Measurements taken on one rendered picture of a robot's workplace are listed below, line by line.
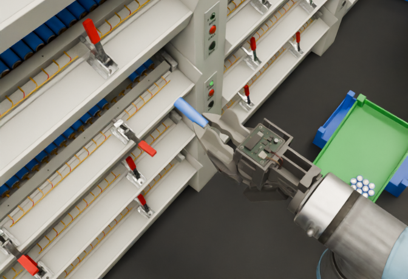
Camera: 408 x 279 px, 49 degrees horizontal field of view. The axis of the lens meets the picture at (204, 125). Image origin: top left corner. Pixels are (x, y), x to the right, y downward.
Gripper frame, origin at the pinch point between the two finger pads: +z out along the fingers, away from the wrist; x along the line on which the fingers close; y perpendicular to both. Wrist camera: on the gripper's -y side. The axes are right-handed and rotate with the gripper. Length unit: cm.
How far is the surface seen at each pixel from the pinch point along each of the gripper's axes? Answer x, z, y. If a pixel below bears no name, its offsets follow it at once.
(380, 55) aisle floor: -96, -6, -63
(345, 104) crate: -67, -7, -61
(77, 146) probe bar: 14.8, 16.2, -5.8
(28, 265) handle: 33.2, 6.9, -7.3
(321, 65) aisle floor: -78, 9, -64
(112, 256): 20, 11, -49
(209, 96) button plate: -15.8, 11.1, -18.9
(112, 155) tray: 11.0, 12.2, -9.8
